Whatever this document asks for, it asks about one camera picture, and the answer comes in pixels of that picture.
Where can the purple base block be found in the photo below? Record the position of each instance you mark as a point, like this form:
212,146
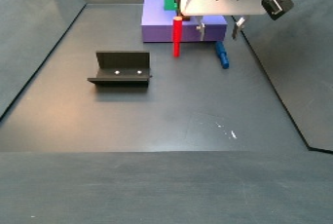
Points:
156,25

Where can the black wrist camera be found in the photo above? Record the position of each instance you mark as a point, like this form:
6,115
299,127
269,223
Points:
277,8

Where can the red cylinder peg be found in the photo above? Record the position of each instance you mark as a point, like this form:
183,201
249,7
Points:
176,35

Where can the black angle bracket fixture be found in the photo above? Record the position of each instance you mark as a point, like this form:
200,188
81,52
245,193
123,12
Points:
121,68

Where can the brown L-shaped block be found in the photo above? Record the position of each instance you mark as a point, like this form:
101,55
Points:
186,18

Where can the blue cylinder peg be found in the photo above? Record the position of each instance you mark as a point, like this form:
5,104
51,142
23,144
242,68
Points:
222,55

